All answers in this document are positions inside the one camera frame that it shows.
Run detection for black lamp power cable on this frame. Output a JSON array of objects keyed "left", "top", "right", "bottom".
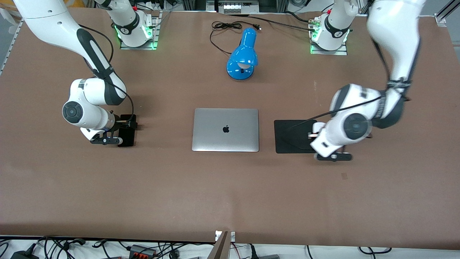
[{"left": 210, "top": 21, "right": 262, "bottom": 55}]

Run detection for blue desk lamp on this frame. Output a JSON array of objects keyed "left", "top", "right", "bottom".
[{"left": 226, "top": 28, "right": 259, "bottom": 81}]

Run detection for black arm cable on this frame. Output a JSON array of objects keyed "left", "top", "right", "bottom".
[
  {"left": 287, "top": 36, "right": 412, "bottom": 151},
  {"left": 77, "top": 23, "right": 135, "bottom": 124}
]

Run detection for grey camera stand post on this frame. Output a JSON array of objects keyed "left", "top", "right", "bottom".
[{"left": 212, "top": 231, "right": 230, "bottom": 259}]

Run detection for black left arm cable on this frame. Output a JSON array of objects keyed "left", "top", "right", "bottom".
[{"left": 287, "top": 36, "right": 412, "bottom": 151}]

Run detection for black power adapter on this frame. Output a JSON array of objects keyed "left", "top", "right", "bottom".
[{"left": 10, "top": 249, "right": 39, "bottom": 259}]

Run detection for aluminium frame profile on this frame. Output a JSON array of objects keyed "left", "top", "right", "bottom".
[{"left": 439, "top": 0, "right": 460, "bottom": 18}]

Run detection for yellow object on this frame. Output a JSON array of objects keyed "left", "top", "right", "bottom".
[{"left": 66, "top": 0, "right": 96, "bottom": 8}]

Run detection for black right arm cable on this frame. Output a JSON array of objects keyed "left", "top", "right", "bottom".
[{"left": 77, "top": 23, "right": 135, "bottom": 124}]

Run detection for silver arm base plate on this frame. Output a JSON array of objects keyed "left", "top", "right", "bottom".
[
  {"left": 120, "top": 11, "right": 160, "bottom": 50},
  {"left": 310, "top": 16, "right": 348, "bottom": 56}
]

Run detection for black smartphone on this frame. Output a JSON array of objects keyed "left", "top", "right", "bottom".
[{"left": 118, "top": 114, "right": 137, "bottom": 147}]

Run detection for white stand bracket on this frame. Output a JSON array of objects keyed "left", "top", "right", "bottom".
[{"left": 215, "top": 230, "right": 236, "bottom": 242}]

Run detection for thick black base cable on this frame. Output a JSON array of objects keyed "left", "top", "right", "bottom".
[{"left": 230, "top": 11, "right": 318, "bottom": 33}]

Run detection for white perforated edge rail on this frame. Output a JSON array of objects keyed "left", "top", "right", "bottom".
[{"left": 0, "top": 20, "right": 23, "bottom": 76}]

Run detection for black box orange terminals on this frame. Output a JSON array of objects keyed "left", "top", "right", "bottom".
[{"left": 129, "top": 244, "right": 157, "bottom": 259}]

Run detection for silver closed laptop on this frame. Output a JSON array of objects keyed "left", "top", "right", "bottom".
[{"left": 192, "top": 108, "right": 260, "bottom": 153}]

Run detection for black mouse pad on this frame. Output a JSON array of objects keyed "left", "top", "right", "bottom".
[{"left": 274, "top": 119, "right": 318, "bottom": 154}]

